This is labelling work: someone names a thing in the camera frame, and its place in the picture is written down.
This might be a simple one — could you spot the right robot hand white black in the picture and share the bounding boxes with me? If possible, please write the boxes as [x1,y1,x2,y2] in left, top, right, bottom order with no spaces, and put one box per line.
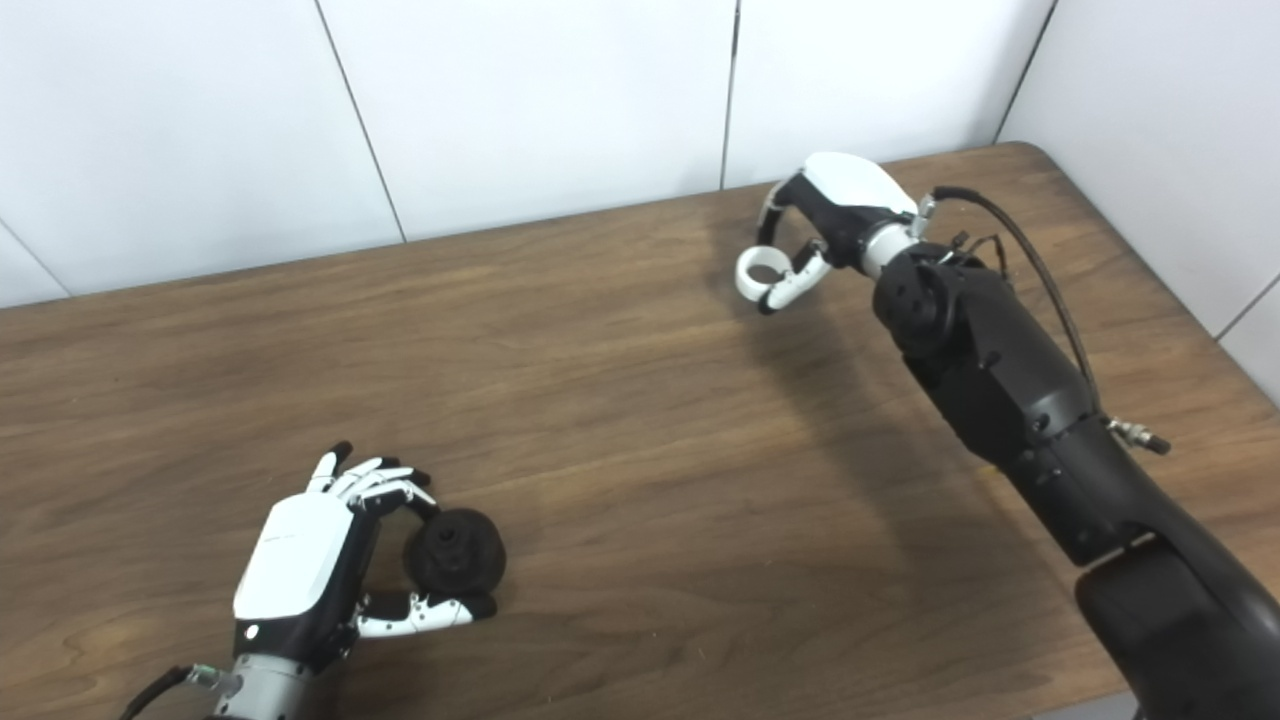
[755,151,921,316]

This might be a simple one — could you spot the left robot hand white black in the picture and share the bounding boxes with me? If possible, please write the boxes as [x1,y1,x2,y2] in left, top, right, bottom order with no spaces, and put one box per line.
[232,440,498,673]

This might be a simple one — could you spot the white ring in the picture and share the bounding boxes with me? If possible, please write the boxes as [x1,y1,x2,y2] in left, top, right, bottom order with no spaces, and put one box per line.
[735,245,801,303]

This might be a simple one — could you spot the round black part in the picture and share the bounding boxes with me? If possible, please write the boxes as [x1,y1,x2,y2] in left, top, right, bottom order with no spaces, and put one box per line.
[403,508,507,597]

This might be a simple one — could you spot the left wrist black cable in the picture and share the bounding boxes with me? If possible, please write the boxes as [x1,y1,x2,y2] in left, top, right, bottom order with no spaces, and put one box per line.
[118,664,241,720]

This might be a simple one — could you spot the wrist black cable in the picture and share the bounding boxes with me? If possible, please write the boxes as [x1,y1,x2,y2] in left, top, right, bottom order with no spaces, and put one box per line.
[118,664,241,720]
[915,186,1173,456]

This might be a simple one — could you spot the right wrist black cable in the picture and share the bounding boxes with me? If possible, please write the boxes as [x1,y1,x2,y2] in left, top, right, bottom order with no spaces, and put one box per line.
[915,186,1173,456]

